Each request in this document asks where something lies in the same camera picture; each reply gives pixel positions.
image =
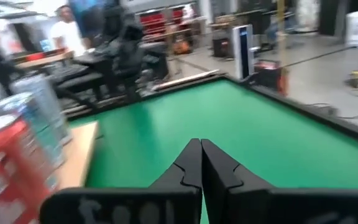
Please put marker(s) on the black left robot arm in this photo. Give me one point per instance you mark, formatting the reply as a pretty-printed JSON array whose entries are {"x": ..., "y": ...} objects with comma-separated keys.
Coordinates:
[{"x": 120, "y": 53}]

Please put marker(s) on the wooden shelf black brackets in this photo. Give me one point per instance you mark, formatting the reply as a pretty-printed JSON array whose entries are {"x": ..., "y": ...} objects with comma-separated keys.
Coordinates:
[{"x": 76, "y": 155}]

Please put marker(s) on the black aluminium table frame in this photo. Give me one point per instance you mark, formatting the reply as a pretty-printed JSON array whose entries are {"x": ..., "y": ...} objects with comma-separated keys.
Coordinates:
[{"x": 322, "y": 115}]

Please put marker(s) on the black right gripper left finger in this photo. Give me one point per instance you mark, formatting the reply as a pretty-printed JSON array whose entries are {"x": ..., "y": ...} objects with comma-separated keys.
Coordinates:
[{"x": 185, "y": 174}]

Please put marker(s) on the green can blue tab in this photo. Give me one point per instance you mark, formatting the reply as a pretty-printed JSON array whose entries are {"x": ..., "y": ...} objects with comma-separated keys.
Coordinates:
[{"x": 39, "y": 137}]

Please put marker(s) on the white tower with dark panel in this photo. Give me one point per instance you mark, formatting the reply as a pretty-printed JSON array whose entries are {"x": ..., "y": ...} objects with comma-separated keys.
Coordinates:
[{"x": 242, "y": 53}]

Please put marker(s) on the red tool cabinet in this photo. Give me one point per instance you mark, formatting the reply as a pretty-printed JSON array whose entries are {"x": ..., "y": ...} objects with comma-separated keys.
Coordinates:
[{"x": 154, "y": 20}]

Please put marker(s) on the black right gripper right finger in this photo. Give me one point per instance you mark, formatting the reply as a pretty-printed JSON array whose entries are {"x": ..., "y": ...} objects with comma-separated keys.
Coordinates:
[{"x": 222, "y": 180}]

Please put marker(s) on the red black toolbox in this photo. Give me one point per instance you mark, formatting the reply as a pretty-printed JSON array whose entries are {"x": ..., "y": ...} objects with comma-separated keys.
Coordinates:
[{"x": 267, "y": 74}]

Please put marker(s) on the person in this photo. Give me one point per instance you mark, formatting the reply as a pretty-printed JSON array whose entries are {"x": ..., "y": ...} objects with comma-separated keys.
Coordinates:
[{"x": 68, "y": 34}]

